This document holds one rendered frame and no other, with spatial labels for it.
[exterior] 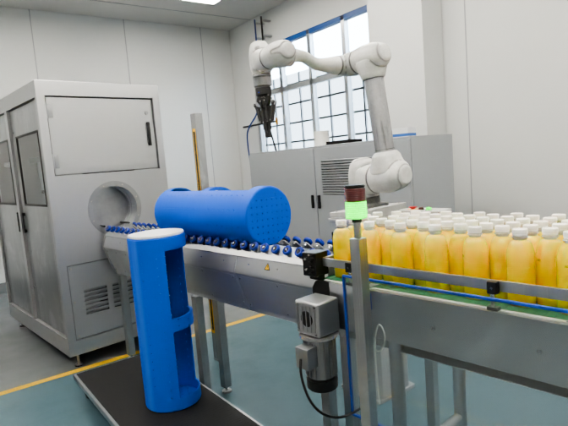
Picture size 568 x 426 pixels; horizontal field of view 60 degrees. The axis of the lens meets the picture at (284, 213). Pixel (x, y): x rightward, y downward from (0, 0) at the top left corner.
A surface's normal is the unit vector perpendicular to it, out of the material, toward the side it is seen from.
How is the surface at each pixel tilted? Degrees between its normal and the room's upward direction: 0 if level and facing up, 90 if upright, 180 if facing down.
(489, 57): 90
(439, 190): 90
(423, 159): 90
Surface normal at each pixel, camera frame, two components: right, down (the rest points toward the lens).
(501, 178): -0.80, 0.13
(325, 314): 0.67, 0.03
